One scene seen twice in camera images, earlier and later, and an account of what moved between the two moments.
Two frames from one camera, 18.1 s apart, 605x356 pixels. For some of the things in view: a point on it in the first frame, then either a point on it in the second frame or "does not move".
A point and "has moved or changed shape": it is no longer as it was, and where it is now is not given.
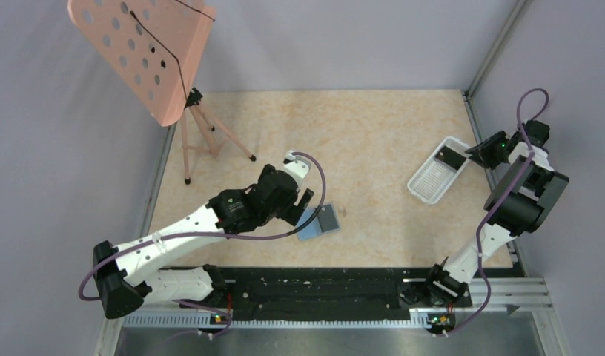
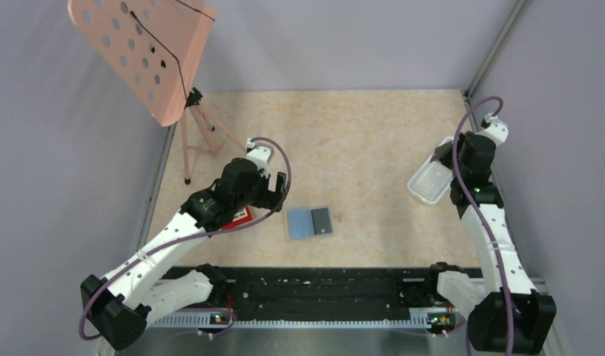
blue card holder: x=325 y=222 does not move
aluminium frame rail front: x=491 y=296 does not move
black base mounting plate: x=372 y=292 does not move
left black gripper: x=292 y=212 -> x=269 y=199
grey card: x=327 y=219 has moved or changed shape
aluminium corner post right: x=520 y=10 does not move
